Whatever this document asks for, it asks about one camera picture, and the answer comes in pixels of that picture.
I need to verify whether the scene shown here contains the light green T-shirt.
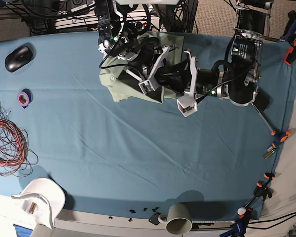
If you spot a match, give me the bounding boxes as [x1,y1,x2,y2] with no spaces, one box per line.
[99,32,184,104]

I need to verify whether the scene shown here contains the blue black clamp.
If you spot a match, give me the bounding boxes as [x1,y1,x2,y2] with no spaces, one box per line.
[220,208,252,237]
[265,10,296,43]

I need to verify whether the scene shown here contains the white pen orange tip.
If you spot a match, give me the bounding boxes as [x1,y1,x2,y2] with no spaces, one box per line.
[252,103,276,136]

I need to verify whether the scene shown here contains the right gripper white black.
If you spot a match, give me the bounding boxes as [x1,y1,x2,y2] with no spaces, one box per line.
[117,37,170,95]

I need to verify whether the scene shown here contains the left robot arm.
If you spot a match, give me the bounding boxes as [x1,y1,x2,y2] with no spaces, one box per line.
[156,0,273,117]

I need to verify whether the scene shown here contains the blue black clamp bottom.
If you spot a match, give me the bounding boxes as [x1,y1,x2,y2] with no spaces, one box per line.
[220,208,252,237]

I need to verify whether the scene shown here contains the white ball knob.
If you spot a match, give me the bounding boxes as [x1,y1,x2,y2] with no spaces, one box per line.
[237,207,247,215]

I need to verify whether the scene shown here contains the black orange clamp upper right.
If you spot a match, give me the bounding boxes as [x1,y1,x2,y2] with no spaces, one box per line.
[283,40,296,66]

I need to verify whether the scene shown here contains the black computer mouse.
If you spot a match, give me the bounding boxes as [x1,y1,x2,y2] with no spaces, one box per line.
[4,45,33,73]

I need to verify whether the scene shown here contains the white baseball cap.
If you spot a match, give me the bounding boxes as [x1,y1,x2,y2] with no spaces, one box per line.
[10,177,66,230]

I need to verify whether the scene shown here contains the purple tape roll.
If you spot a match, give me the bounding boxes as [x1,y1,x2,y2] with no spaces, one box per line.
[17,88,32,109]

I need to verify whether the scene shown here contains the orange blue screwdriver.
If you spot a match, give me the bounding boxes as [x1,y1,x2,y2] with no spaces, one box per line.
[267,130,291,152]

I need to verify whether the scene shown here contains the blue black clamp top right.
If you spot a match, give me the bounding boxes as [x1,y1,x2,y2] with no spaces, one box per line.
[265,10,296,43]

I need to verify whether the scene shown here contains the blue table cloth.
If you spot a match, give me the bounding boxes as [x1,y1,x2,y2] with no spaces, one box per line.
[0,31,296,222]

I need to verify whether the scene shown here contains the black orange clamp lower right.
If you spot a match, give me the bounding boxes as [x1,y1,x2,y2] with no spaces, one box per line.
[244,172,275,209]

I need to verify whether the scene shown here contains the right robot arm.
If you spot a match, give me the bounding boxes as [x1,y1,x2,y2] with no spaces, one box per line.
[94,0,175,101]

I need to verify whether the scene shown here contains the orange and black wire bundle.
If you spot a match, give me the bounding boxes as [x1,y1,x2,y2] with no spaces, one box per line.
[0,94,39,178]

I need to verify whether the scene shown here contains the black remote control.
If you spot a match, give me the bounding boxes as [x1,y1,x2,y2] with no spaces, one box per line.
[253,90,271,112]

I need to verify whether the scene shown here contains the black orange clamp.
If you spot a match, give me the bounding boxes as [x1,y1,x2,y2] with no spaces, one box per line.
[244,172,275,209]
[283,40,296,66]

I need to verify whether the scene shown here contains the grey-green ceramic mug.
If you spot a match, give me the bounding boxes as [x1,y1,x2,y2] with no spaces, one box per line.
[158,203,192,235]

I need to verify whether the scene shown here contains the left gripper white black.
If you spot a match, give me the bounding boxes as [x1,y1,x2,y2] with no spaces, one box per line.
[157,50,223,117]

